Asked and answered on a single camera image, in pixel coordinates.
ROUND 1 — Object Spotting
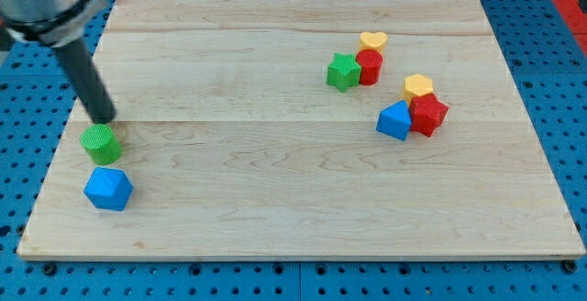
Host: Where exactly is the green cylinder block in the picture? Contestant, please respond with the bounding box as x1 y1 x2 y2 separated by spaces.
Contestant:
80 124 122 165

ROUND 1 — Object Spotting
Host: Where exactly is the blue cube block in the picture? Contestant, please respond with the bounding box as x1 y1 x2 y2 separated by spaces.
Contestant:
83 167 134 211

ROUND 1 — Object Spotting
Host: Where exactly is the light wooden board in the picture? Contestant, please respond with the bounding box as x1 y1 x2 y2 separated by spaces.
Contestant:
17 0 585 262

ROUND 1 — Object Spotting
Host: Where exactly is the green star block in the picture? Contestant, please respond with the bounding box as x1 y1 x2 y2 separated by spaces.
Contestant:
327 52 361 93

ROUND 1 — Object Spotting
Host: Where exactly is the blue triangle block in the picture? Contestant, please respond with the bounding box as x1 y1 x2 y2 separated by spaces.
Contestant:
376 100 412 140

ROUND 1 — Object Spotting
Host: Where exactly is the red cylinder block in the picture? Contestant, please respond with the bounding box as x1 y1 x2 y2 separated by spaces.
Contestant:
356 50 383 85

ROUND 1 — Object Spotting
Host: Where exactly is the yellow heart block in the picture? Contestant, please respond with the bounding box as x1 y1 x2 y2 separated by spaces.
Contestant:
359 31 388 53

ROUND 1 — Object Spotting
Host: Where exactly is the yellow hexagon block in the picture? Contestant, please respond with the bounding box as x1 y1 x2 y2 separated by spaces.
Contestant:
403 73 434 104

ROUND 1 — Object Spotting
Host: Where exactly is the red star block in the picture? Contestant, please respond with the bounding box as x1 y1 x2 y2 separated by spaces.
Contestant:
408 94 449 138

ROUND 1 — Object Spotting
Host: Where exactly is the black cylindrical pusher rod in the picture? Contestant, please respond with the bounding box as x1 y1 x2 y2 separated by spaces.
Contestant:
52 39 116 124

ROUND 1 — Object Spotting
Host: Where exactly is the red strip at edge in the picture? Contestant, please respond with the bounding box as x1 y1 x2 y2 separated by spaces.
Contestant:
534 0 587 57

